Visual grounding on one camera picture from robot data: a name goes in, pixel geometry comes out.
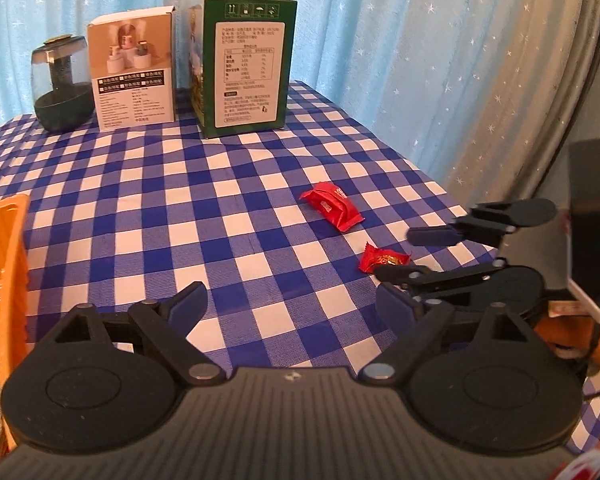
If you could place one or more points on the red packet candy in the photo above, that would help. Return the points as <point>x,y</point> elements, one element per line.
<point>332,205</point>

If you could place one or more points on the grey star curtain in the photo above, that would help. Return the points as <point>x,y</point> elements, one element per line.
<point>530,100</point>

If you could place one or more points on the white product box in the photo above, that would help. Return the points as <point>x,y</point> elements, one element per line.
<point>135,90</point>

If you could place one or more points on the red printed white clothing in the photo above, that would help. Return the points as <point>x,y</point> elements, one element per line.
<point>595,465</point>

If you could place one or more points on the blue white checkered tablecloth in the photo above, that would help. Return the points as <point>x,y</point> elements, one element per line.
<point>230,210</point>

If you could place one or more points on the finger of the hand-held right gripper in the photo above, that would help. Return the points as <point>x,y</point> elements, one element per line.
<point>430,236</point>
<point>405,274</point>

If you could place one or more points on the dark green humidifier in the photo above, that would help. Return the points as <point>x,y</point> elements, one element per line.
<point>62,105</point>

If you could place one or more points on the person's right hand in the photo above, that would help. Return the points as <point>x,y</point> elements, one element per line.
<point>565,332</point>

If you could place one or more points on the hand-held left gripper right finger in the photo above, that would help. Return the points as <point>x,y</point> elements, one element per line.
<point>392,302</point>

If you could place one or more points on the orange plastic tray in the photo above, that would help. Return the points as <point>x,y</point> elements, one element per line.
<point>5,260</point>

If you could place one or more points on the blue star curtain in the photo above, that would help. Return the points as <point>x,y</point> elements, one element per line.
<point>380,60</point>

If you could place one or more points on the green carton box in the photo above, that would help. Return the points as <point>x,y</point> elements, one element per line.
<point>245,70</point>

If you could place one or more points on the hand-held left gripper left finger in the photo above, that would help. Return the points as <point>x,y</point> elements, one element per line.
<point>187,301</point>

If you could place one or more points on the red gold candy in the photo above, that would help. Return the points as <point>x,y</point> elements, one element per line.
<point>382,260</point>

